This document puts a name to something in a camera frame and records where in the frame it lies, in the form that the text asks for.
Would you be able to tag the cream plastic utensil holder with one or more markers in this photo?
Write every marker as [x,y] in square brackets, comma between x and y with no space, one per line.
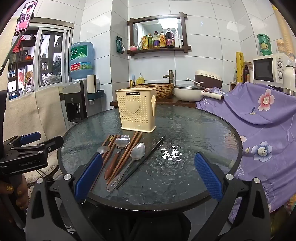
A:
[134,115]

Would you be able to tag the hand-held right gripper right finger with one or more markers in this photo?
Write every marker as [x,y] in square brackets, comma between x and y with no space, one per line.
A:
[208,176]

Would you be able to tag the purple label oil bottle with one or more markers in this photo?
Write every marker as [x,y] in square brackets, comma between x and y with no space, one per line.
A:
[156,40]

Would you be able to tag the dark soy sauce bottle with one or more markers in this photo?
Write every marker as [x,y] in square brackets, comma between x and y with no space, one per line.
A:
[170,38]

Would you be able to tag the pink small bowl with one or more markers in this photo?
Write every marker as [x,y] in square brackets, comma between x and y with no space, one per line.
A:
[133,48]

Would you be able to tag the large metal spoon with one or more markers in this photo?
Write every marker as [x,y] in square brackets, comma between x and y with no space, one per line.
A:
[138,151]

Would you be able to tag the small clear bottle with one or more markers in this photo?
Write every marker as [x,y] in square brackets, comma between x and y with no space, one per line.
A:
[235,76]

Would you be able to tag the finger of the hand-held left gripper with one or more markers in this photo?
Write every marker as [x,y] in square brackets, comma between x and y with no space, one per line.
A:
[34,150]
[30,136]

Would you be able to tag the teal cup holder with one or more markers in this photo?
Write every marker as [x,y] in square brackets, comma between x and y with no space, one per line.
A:
[99,93]

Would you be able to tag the beige rolled mat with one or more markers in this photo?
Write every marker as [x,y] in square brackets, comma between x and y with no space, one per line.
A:
[285,30]

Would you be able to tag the small metal spoon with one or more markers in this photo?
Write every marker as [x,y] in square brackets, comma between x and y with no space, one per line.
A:
[103,149]

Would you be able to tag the dark wooden mirror shelf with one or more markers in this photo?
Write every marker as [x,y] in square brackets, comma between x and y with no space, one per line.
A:
[157,49]

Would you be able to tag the white rice paddle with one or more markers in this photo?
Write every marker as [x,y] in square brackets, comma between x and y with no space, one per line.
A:
[194,81]

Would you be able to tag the blue water cooler bottle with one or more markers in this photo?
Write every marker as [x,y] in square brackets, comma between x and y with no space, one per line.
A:
[81,60]

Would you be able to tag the purple floral cloth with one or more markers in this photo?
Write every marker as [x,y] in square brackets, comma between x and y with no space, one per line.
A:
[266,129]

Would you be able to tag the dark wooden counter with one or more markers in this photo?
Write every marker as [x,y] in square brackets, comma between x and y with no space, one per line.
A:
[175,103]

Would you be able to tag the brown and white rice cooker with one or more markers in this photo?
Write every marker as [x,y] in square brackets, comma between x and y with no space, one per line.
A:
[208,77]

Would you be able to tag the white electric pot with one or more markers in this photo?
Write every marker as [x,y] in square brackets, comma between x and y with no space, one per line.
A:
[185,95]

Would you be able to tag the jar with tan lid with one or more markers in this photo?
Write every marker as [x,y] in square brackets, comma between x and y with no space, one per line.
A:
[280,46]

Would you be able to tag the grey water dispenser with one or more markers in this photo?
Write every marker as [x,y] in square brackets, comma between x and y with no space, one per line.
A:
[74,102]

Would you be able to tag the green label oil bottle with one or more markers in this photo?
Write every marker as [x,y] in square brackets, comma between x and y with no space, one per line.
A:
[150,41]

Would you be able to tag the aluminium sliding window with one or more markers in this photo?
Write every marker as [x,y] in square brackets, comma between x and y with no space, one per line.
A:
[38,58]

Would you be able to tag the stacked green containers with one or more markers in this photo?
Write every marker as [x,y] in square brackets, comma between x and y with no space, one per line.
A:
[264,45]

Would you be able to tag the white jug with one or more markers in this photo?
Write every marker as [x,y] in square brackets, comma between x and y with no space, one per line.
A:
[290,78]

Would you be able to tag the green hanging packet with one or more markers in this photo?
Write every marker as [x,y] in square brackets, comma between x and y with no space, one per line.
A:
[120,45]

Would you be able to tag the smartphone on stand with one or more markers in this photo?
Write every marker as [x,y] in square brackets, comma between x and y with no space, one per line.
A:
[25,16]

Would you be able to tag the woven pattern basin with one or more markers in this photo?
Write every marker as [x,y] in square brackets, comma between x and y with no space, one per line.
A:
[164,90]

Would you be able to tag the white microwave oven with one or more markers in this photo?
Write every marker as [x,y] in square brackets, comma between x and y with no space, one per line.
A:
[263,69]

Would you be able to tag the bronze faucet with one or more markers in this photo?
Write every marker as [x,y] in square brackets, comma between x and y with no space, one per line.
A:
[168,75]

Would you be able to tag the yellow soap pump bottle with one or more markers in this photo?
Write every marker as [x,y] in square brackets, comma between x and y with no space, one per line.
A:
[140,79]

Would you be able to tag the brown glass bottle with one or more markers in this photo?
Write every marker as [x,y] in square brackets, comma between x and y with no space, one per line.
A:
[245,75]

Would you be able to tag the amber sauce bottle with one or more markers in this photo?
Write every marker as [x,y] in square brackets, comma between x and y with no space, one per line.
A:
[162,39]

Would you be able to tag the person's left hand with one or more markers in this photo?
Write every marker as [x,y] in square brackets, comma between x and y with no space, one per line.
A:
[20,197]

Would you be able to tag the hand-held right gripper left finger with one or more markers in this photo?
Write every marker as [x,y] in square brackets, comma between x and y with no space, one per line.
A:
[89,176]

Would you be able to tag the white paper cup tube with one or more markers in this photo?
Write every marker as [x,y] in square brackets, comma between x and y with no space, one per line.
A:
[91,85]

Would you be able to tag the yellow wrap roll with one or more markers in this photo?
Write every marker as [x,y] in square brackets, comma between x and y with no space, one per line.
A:
[239,67]

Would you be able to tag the brown wooden chopstick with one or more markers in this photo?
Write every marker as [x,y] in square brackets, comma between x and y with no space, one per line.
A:
[136,140]
[133,139]

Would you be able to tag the black chopstick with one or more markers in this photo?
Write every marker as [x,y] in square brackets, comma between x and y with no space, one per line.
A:
[139,161]

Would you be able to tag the yellow seasoning packet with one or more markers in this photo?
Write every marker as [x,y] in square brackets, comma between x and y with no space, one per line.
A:
[144,42]

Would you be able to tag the blue plastic utensil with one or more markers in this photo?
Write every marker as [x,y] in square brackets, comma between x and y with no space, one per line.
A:
[133,78]

